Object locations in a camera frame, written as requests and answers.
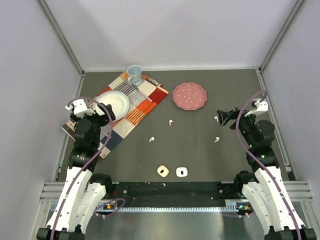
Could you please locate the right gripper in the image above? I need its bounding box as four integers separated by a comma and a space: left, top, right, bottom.
216, 107, 259, 147

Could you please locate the white earbuds charging case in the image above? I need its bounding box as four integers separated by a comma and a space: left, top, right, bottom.
175, 167, 188, 178

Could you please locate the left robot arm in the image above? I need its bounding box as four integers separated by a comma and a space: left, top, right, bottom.
36, 99, 116, 240

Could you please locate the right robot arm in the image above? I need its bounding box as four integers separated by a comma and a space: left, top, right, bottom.
217, 108, 317, 240

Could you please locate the beige earbuds charging case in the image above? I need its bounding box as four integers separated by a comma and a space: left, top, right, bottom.
156, 165, 170, 178

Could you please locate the white bowl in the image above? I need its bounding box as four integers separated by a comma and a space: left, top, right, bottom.
95, 90, 130, 122

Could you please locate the patchwork placemat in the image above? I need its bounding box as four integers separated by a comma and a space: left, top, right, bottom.
61, 70, 169, 159

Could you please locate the pink dotted plate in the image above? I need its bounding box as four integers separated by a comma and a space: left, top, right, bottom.
172, 82, 207, 111

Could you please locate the light blue cup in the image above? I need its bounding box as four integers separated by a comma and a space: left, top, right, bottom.
126, 65, 143, 86

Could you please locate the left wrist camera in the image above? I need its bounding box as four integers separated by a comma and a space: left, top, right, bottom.
65, 99, 95, 118

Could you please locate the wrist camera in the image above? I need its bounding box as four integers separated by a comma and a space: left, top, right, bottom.
65, 99, 95, 118
244, 98, 269, 117

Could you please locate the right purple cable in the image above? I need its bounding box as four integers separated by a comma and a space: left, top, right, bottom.
222, 90, 303, 240

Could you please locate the knife with pink handle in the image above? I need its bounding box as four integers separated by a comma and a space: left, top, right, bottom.
124, 81, 152, 102

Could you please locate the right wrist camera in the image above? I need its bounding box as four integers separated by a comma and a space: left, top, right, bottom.
244, 98, 269, 117

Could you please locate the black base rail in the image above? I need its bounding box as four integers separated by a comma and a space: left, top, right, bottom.
105, 181, 240, 208

